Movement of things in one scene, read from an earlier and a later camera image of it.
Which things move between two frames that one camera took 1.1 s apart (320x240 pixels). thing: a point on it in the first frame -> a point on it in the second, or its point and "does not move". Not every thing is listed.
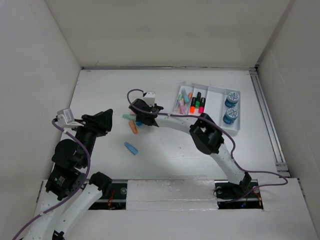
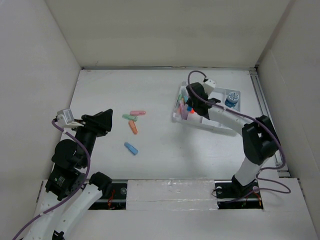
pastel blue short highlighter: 131,148 does not move
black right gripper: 138,119 -> 189,102
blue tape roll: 232,99 does not move
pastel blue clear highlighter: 184,94 does not move
